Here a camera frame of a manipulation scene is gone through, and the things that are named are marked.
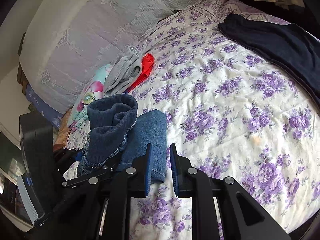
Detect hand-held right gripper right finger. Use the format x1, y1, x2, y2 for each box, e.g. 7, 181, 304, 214
170, 144, 292, 240

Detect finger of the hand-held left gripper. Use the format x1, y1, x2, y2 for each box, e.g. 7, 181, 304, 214
54, 164, 118, 188
53, 147, 87, 162

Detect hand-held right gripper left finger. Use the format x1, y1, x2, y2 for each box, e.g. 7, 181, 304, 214
84, 144, 153, 240

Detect blue denim pants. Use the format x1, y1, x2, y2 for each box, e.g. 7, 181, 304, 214
76, 94, 167, 184

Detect grey folded pants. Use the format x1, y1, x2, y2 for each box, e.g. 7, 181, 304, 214
104, 45, 143, 97

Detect dark navy pants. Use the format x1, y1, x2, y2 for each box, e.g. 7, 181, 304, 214
218, 14, 320, 105

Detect orange-brown cloth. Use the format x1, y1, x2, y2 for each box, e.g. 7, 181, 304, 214
54, 112, 75, 151

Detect blue patterned pillow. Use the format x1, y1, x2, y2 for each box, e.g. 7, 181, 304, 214
25, 84, 63, 130

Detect floral folded blanket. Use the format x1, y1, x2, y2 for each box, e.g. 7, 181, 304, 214
67, 64, 114, 130

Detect red folded garment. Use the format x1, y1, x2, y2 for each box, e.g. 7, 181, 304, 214
127, 53, 155, 93

